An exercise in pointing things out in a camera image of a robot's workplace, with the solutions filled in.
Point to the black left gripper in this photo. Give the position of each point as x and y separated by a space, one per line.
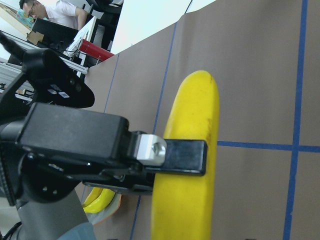
59 147

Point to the yellow banana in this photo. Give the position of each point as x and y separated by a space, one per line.
182 199
98 200

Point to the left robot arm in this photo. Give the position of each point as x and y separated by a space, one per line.
61 220

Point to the grey square plate orange rim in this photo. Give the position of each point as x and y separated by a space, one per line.
96 218

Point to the red cylinder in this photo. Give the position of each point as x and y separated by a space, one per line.
94 51

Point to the man in pink shirt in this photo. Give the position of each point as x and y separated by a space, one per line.
62 12

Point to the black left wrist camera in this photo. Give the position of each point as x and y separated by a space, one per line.
50 77

